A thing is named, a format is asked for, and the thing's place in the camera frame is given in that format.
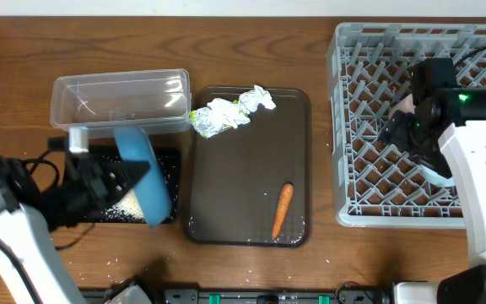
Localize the brown serving tray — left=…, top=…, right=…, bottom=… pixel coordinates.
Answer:
left=184, top=89, right=311, bottom=247

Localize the light blue bowl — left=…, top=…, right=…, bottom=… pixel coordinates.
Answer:
left=420, top=165, right=455, bottom=187

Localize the pile of white rice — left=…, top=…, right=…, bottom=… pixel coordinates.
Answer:
left=105, top=190, right=144, bottom=222

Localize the pink white cup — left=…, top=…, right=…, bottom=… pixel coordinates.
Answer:
left=388, top=94, right=415, bottom=120

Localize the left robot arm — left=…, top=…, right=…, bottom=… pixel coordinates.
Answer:
left=0, top=155, right=149, bottom=303

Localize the crumpled white paper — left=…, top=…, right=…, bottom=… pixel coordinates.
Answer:
left=237, top=85, right=276, bottom=114

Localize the clear plastic bin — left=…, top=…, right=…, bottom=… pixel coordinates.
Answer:
left=51, top=68, right=192, bottom=138

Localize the grey dishwasher rack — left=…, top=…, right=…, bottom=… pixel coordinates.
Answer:
left=327, top=23, right=486, bottom=229

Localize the black plastic tray bin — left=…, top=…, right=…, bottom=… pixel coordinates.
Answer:
left=82, top=145, right=181, bottom=224

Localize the orange carrot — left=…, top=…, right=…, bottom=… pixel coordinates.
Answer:
left=272, top=183, right=294, bottom=239

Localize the dark blue plate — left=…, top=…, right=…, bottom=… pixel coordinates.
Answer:
left=114, top=127, right=171, bottom=227

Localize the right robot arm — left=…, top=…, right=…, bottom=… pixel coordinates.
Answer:
left=379, top=88, right=486, bottom=303

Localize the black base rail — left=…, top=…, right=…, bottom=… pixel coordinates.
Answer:
left=80, top=288, right=396, bottom=304

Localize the crumpled foil wrapper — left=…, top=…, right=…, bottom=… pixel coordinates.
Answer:
left=190, top=98, right=251, bottom=138

